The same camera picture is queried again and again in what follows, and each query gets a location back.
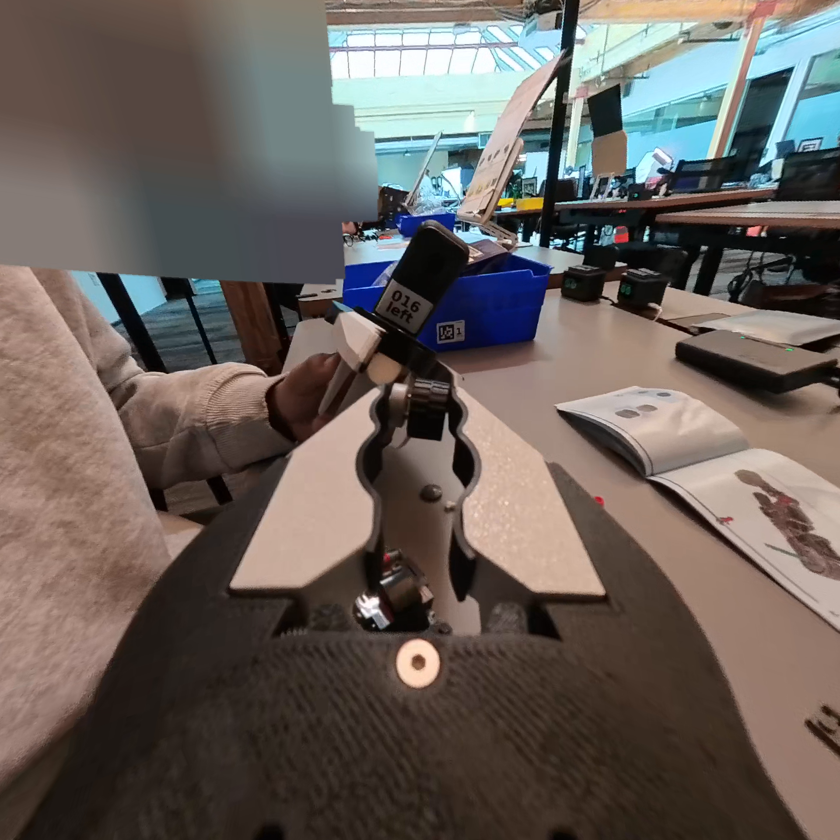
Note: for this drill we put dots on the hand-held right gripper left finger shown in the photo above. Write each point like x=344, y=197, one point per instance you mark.
x=308, y=525

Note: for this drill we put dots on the black metal pole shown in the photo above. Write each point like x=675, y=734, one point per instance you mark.
x=558, y=131

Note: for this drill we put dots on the dark cardboard box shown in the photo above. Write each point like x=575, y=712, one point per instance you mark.
x=489, y=253

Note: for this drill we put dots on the tan board on stand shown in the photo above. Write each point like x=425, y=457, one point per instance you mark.
x=505, y=151

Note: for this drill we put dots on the grey flat pouch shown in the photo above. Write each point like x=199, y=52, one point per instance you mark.
x=768, y=327

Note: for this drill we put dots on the person's left hand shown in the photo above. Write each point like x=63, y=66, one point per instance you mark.
x=302, y=400

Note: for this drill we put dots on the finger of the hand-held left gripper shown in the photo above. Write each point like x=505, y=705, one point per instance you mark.
x=354, y=338
x=388, y=369

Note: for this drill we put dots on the person's grey sweater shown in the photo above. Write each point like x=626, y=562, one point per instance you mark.
x=65, y=492

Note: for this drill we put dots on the black power bank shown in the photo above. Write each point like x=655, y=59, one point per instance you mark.
x=748, y=361

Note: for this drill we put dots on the black lego tire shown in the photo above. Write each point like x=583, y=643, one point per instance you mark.
x=430, y=403

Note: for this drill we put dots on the black charging case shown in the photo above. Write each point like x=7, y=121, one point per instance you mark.
x=642, y=287
x=581, y=283

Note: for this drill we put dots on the person's left forearm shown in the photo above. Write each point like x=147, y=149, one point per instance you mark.
x=197, y=420

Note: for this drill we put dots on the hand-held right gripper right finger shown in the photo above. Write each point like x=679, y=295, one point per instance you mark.
x=531, y=525

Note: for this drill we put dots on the instruction booklet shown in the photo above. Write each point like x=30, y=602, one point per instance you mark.
x=689, y=433

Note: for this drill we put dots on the black lego motorcycle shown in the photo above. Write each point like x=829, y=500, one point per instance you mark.
x=400, y=590

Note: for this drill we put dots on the wooden desk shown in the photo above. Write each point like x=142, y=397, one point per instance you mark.
x=754, y=216
x=656, y=200

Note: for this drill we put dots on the blue plastic bin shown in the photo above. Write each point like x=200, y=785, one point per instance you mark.
x=499, y=308
x=426, y=223

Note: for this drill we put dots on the black lego piece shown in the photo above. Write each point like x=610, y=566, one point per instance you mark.
x=825, y=732

